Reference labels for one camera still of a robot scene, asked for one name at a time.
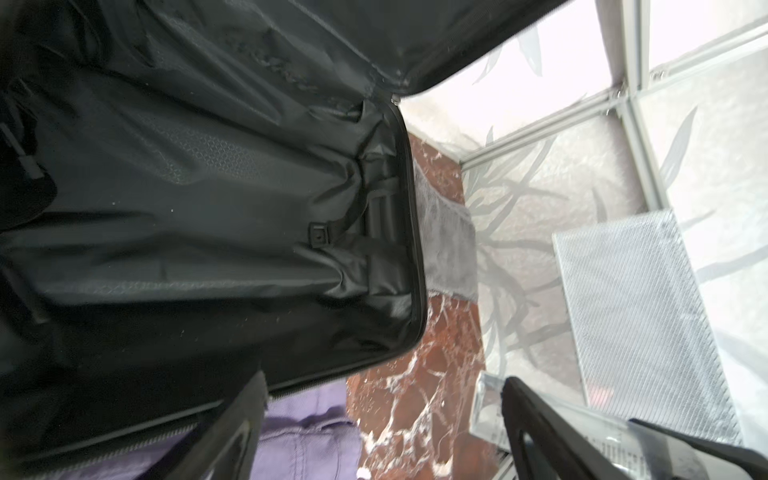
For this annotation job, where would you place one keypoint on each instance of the clear bottle white cap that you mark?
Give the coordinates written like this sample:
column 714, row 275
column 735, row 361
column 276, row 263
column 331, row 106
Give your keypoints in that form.
column 632, row 449

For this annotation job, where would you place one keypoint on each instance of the purple trousers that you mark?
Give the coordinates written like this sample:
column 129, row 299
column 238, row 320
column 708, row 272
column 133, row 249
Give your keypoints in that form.
column 306, row 435

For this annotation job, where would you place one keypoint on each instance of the pink item in basket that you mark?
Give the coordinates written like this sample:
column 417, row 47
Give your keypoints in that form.
column 600, row 397

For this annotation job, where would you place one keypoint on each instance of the black and white suitcase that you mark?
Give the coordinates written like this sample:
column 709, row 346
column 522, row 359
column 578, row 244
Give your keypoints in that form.
column 196, row 191

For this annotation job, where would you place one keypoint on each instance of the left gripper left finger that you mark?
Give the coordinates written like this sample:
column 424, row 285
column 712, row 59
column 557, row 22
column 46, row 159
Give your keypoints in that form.
column 224, row 445

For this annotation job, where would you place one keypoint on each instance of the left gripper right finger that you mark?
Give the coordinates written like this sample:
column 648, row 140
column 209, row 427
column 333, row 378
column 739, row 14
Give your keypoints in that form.
column 543, row 444

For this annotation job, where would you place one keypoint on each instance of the white wire mesh basket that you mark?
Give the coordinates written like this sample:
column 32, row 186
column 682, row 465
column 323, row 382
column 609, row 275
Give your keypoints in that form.
column 640, row 326

